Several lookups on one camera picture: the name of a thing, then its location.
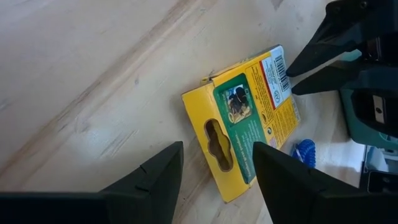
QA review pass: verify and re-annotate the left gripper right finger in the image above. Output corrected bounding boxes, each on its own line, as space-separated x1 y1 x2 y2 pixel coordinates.
252 141 398 224

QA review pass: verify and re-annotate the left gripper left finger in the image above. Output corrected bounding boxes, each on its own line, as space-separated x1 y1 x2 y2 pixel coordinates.
0 141 184 224

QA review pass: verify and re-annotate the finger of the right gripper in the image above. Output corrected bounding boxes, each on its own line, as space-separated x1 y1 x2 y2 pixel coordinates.
285 0 398 78
291 58 364 96

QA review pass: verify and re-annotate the teal plastic bin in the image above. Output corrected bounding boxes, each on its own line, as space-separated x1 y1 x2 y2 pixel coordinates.
338 49 398 150

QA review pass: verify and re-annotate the blue coil wristband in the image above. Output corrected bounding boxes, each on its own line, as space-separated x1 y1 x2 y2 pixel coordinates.
290 139 317 169

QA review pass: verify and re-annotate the black device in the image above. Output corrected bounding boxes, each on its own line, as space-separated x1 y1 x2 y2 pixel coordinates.
366 170 398 194

